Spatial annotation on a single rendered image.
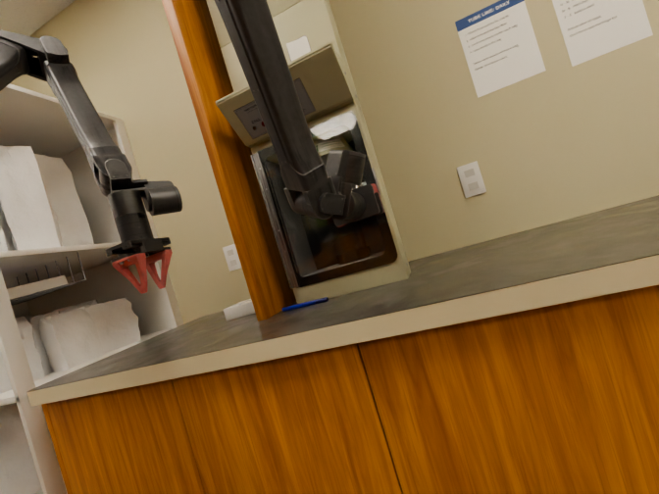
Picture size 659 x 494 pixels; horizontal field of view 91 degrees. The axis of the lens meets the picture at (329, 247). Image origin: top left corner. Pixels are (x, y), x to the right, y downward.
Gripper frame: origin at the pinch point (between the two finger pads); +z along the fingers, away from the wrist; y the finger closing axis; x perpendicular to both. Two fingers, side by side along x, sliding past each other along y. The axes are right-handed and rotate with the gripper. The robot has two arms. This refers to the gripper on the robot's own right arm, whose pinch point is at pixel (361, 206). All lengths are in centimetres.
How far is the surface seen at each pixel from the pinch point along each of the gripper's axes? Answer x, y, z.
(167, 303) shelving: 10, 113, 43
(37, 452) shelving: 39, 111, -20
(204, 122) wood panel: -34.5, 32.6, -3.5
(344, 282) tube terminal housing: 17.5, 11.6, 4.9
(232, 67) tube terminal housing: -50, 24, 6
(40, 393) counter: 21, 89, -26
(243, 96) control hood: -34.7, 18.8, -5.0
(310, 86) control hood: -31.2, 2.8, -1.5
